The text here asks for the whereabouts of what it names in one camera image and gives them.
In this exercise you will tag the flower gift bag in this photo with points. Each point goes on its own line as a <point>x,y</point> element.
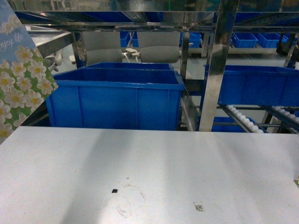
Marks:
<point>25,79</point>

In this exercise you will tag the white roller conveyor track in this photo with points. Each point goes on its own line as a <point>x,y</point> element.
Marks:
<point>241,120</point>

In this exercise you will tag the blue crate on rollers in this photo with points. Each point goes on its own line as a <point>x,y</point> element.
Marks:
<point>259,85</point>

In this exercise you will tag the QR code sticker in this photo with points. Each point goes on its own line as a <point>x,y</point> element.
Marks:
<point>199,206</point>

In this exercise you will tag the steel perforated upright post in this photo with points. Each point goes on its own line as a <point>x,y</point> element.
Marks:
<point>218,57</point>

